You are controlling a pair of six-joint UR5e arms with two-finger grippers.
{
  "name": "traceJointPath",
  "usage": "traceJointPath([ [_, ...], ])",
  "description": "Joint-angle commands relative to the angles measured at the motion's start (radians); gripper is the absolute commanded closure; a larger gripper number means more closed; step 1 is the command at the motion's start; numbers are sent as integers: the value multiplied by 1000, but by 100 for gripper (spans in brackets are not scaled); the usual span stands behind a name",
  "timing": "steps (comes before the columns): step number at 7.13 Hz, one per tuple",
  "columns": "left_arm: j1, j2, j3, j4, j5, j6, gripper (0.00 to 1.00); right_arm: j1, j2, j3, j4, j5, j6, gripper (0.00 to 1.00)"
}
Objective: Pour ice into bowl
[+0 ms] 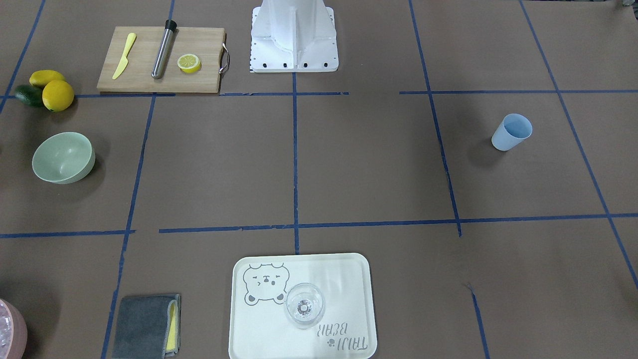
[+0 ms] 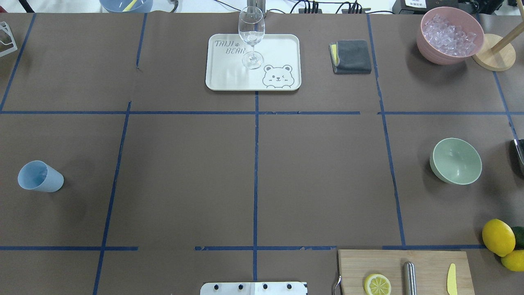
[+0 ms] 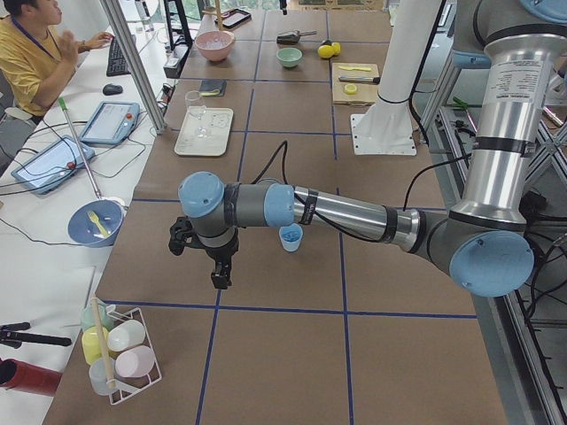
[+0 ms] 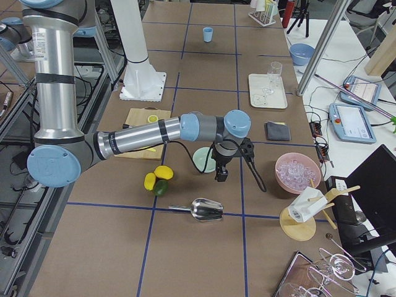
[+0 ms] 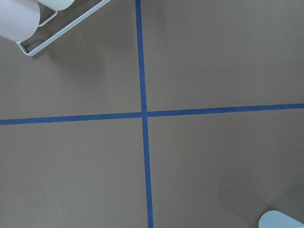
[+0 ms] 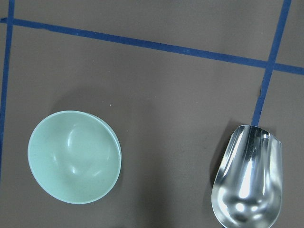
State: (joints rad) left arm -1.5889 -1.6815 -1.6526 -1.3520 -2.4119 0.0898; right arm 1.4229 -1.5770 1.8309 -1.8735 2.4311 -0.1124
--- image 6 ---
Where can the mint green bowl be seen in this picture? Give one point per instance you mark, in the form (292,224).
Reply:
(74,156)

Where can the metal ice scoop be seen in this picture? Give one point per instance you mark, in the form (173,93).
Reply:
(248,189)

